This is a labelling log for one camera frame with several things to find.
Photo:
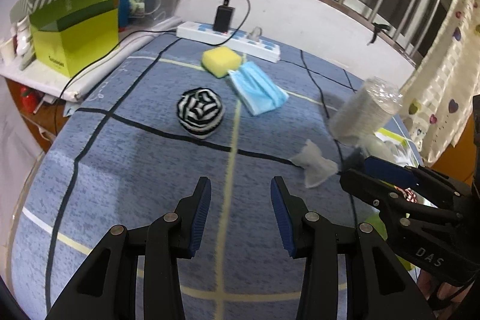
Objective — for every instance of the wooden wardrobe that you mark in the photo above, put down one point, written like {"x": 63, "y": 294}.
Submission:
{"x": 459, "y": 162}

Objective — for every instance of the black white striped ball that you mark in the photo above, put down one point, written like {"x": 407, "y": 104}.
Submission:
{"x": 200, "y": 111}

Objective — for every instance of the white green-trimmed sock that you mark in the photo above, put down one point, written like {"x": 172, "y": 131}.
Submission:
{"x": 317, "y": 169}

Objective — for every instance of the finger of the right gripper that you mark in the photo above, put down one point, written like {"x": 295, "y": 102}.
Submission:
{"x": 388, "y": 200}
{"x": 389, "y": 172}

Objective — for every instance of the green white shallow box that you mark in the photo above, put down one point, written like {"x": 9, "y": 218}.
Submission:
{"x": 393, "y": 140}

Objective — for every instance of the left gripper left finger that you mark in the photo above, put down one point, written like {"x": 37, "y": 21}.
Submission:
{"x": 104, "y": 286}

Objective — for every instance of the grey work glove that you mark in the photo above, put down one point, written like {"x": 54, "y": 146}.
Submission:
{"x": 387, "y": 150}

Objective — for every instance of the black charger with cable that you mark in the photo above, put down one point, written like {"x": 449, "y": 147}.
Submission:
{"x": 223, "y": 18}

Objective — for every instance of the blue face masks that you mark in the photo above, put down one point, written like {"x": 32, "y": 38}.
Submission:
{"x": 256, "y": 90}

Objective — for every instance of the lime green cardboard box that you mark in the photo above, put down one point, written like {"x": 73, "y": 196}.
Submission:
{"x": 68, "y": 35}

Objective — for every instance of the heart patterned curtain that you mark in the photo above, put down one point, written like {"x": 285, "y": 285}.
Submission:
{"x": 438, "y": 95}

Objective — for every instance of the person right hand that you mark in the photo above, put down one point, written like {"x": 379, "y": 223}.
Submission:
{"x": 444, "y": 291}

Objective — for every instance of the yellow sponge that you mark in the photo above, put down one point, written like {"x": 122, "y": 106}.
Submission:
{"x": 220, "y": 60}

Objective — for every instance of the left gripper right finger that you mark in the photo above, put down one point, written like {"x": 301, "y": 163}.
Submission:
{"x": 378, "y": 285}

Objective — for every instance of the green cleaning cloth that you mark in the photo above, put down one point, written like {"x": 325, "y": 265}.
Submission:
{"x": 379, "y": 226}

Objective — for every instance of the white power strip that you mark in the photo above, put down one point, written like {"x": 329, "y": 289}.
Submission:
{"x": 237, "y": 41}

